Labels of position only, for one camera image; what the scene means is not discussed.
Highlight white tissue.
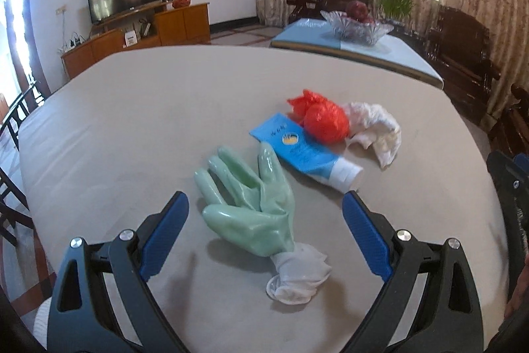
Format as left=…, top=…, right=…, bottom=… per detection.
left=343, top=102, right=402, bottom=169

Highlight dark wooden sofa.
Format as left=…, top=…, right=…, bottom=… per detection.
left=488, top=84, right=529, bottom=158

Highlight black metal chair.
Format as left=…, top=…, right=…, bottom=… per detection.
left=0, top=81, right=47, bottom=246

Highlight dark wooden armchair right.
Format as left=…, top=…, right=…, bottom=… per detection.
left=426, top=5, right=500, bottom=125

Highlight white table cover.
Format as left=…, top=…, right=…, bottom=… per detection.
left=19, top=46, right=507, bottom=352

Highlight blue coffee table cloth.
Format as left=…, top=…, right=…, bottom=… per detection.
left=271, top=19, right=444, bottom=90

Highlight blue white tube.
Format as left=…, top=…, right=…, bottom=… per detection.
left=249, top=113, right=363, bottom=194

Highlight red plastic bag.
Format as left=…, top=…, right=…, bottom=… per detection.
left=287, top=90, right=350, bottom=145

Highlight green potted plant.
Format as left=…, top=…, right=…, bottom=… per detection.
left=375, top=0, right=414, bottom=22

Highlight glass fruit bowl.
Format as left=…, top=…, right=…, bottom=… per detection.
left=320, top=11, right=394, bottom=47

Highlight red apples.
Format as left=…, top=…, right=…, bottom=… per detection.
left=345, top=0, right=375, bottom=24

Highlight white box on cabinet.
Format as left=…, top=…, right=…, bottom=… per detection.
left=124, top=30, right=138, bottom=47

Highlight wooden TV cabinet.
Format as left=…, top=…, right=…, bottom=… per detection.
left=61, top=2, right=211, bottom=79

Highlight red bowl on cabinet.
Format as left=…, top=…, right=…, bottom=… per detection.
left=171, top=0, right=191, bottom=9

